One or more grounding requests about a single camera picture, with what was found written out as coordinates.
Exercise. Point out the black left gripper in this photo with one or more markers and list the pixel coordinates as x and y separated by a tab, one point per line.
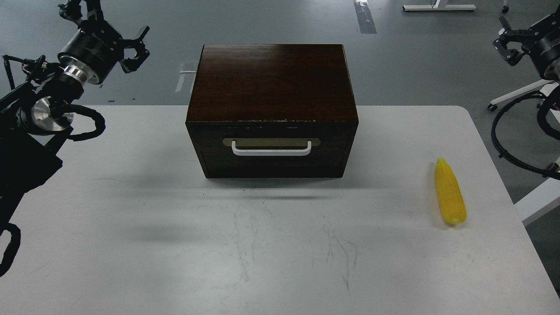
100	47

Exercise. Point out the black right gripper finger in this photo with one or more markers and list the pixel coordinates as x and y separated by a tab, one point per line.
508	35

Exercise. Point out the yellow corn cob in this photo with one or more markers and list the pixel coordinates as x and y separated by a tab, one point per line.
450	199

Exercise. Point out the wooden drawer with white handle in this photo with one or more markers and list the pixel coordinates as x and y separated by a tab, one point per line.
316	151

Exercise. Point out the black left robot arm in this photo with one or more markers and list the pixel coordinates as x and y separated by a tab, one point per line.
39	114

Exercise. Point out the white chair base leg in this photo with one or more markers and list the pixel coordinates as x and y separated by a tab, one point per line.
544	86

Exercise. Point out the white desk foot bar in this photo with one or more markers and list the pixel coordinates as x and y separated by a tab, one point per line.
440	5

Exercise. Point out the dark wooden cabinet box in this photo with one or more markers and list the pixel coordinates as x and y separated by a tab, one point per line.
278	85

